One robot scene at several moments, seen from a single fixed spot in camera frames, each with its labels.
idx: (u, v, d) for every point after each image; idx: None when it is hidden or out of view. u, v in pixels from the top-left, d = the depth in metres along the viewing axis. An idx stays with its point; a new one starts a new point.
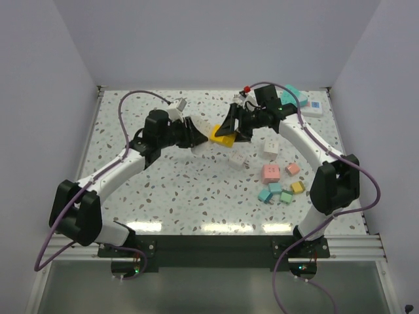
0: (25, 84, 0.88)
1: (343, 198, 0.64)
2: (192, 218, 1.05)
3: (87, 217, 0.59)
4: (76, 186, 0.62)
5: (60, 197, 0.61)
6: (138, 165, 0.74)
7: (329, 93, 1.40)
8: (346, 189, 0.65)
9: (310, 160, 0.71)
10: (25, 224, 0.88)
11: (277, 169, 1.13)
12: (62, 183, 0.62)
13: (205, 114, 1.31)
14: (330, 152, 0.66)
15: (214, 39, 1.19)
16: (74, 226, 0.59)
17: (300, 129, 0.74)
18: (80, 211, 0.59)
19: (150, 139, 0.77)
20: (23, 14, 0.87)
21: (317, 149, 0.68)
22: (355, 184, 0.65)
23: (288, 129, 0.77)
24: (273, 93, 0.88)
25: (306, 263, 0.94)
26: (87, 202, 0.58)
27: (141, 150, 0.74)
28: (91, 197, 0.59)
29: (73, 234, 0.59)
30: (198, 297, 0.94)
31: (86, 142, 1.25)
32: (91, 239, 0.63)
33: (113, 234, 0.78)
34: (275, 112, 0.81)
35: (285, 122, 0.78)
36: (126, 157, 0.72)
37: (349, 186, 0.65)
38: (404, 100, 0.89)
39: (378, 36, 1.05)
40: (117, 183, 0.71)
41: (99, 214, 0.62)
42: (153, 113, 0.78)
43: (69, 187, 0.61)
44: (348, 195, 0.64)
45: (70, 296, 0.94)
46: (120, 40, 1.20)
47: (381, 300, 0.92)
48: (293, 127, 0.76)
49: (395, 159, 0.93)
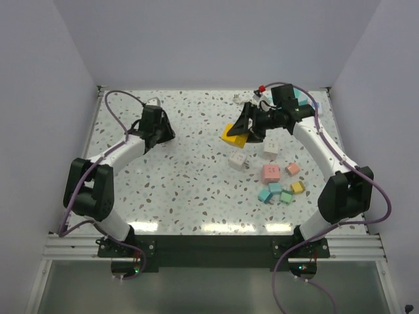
0: (25, 84, 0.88)
1: (351, 209, 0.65)
2: (192, 218, 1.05)
3: (103, 188, 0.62)
4: (88, 162, 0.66)
5: (74, 173, 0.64)
6: (138, 147, 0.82)
7: (329, 93, 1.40)
8: (355, 200, 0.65)
9: (322, 166, 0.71)
10: (25, 224, 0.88)
11: (277, 169, 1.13)
12: (74, 160, 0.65)
13: (205, 115, 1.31)
14: (345, 161, 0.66)
15: (214, 39, 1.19)
16: (90, 199, 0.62)
17: (316, 134, 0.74)
18: (96, 183, 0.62)
19: (147, 125, 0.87)
20: (23, 14, 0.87)
21: (331, 157, 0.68)
22: (366, 197, 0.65)
23: (303, 132, 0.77)
24: (290, 93, 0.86)
25: (306, 263, 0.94)
26: (102, 173, 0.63)
27: (140, 135, 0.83)
28: (106, 168, 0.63)
29: (90, 208, 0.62)
30: (198, 297, 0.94)
31: (86, 142, 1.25)
32: (107, 212, 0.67)
33: (113, 232, 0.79)
34: (292, 112, 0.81)
35: (300, 124, 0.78)
36: (129, 140, 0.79)
37: (360, 197, 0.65)
38: (404, 100, 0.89)
39: (378, 37, 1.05)
40: (124, 163, 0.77)
41: (112, 188, 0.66)
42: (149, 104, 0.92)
43: (82, 163, 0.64)
44: (357, 207, 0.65)
45: (70, 296, 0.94)
46: (120, 40, 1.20)
47: (381, 300, 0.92)
48: (309, 130, 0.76)
49: (395, 159, 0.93)
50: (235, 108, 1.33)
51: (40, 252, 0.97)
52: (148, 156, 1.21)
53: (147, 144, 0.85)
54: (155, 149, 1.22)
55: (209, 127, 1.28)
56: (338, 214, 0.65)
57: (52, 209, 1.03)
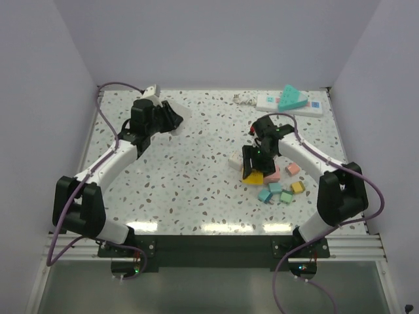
0: (25, 84, 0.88)
1: (351, 209, 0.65)
2: (192, 218, 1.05)
3: (90, 208, 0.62)
4: (75, 180, 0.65)
5: (61, 193, 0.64)
6: (131, 153, 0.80)
7: (329, 93, 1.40)
8: (353, 198, 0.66)
9: (311, 171, 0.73)
10: (25, 225, 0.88)
11: (277, 168, 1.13)
12: (61, 179, 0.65)
13: (205, 115, 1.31)
14: (330, 161, 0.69)
15: (214, 38, 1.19)
16: (79, 220, 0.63)
17: (299, 145, 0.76)
18: (83, 203, 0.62)
19: (138, 127, 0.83)
20: (23, 14, 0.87)
21: (317, 161, 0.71)
22: (361, 193, 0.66)
23: (288, 147, 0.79)
24: (269, 122, 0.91)
25: (306, 263, 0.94)
26: (89, 193, 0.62)
27: (131, 140, 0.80)
28: (92, 188, 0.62)
29: (80, 227, 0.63)
30: (198, 297, 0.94)
31: (87, 142, 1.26)
32: (98, 229, 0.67)
33: (113, 231, 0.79)
34: (273, 133, 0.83)
35: (283, 140, 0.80)
36: (118, 147, 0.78)
37: (355, 195, 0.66)
38: (404, 100, 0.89)
39: (378, 37, 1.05)
40: (116, 173, 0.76)
41: (101, 203, 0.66)
42: (139, 101, 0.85)
43: (68, 182, 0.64)
44: (356, 205, 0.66)
45: (70, 296, 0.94)
46: (120, 40, 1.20)
47: (381, 300, 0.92)
48: (292, 143, 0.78)
49: (395, 160, 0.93)
50: (235, 108, 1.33)
51: (40, 252, 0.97)
52: (148, 156, 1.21)
53: (140, 147, 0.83)
54: (155, 150, 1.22)
55: (209, 127, 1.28)
56: (339, 215, 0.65)
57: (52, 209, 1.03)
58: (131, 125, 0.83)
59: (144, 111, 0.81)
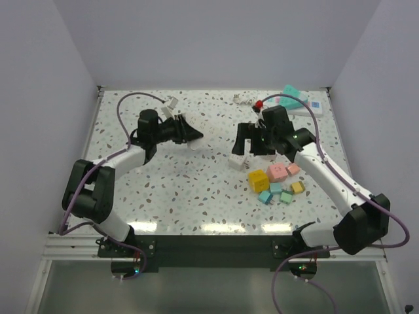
0: (25, 84, 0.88)
1: (370, 237, 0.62)
2: (192, 218, 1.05)
3: (105, 188, 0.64)
4: (90, 163, 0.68)
5: (76, 174, 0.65)
6: (139, 157, 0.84)
7: (329, 93, 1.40)
8: (374, 227, 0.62)
9: (333, 196, 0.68)
10: (25, 225, 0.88)
11: (283, 167, 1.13)
12: (76, 162, 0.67)
13: (205, 114, 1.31)
14: (359, 192, 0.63)
15: (213, 38, 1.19)
16: (90, 201, 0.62)
17: (321, 163, 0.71)
18: (97, 184, 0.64)
19: (145, 137, 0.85)
20: (23, 14, 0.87)
21: (343, 189, 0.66)
22: (385, 224, 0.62)
23: (307, 161, 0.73)
24: (285, 116, 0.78)
25: (306, 263, 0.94)
26: (104, 174, 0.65)
27: (141, 145, 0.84)
28: (108, 170, 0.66)
29: (89, 210, 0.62)
30: (198, 297, 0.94)
31: (86, 142, 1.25)
32: (104, 216, 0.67)
33: (114, 230, 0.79)
34: (291, 140, 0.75)
35: (303, 152, 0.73)
36: (130, 148, 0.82)
37: (378, 226, 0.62)
38: (404, 99, 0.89)
39: (378, 37, 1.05)
40: (124, 169, 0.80)
41: (112, 190, 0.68)
42: (143, 112, 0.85)
43: (84, 165, 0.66)
44: (376, 234, 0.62)
45: (70, 296, 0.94)
46: (120, 40, 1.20)
47: (381, 301, 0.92)
48: (313, 159, 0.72)
49: (395, 160, 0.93)
50: (235, 108, 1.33)
51: (40, 252, 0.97)
52: None
53: (147, 155, 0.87)
54: None
55: None
56: (359, 244, 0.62)
57: (52, 209, 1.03)
58: (137, 135, 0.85)
59: (149, 122, 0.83)
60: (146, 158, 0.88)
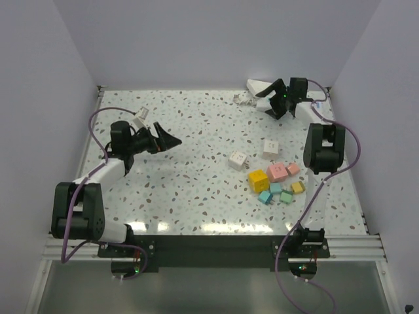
0: (25, 84, 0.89)
1: (327, 158, 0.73)
2: (192, 218, 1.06)
3: (95, 206, 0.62)
4: (72, 184, 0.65)
5: (60, 198, 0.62)
6: (117, 171, 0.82)
7: (329, 93, 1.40)
8: (331, 152, 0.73)
9: None
10: (26, 226, 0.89)
11: (283, 166, 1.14)
12: (58, 185, 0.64)
13: (205, 115, 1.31)
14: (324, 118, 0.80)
15: (214, 40, 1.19)
16: (82, 221, 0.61)
17: (308, 107, 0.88)
18: (86, 203, 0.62)
19: (120, 148, 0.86)
20: (22, 14, 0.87)
21: (315, 119, 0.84)
22: (340, 149, 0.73)
23: (300, 108, 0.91)
24: (300, 85, 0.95)
25: (306, 263, 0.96)
26: (90, 191, 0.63)
27: (118, 157, 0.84)
28: (93, 186, 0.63)
29: (84, 231, 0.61)
30: (197, 297, 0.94)
31: (86, 142, 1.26)
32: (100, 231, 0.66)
33: (112, 236, 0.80)
34: (294, 100, 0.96)
35: (299, 104, 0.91)
36: (109, 161, 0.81)
37: (334, 150, 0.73)
38: (404, 100, 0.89)
39: (378, 37, 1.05)
40: (107, 184, 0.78)
41: (101, 205, 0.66)
42: (114, 124, 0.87)
43: (66, 187, 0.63)
44: (332, 157, 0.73)
45: (70, 296, 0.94)
46: (121, 40, 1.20)
47: (381, 301, 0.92)
48: (303, 105, 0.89)
49: (394, 159, 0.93)
50: (235, 108, 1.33)
51: (40, 252, 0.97)
52: (148, 156, 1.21)
53: (126, 165, 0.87)
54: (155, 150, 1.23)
55: (209, 127, 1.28)
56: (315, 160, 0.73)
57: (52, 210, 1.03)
58: (112, 148, 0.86)
59: (123, 133, 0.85)
60: (126, 169, 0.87)
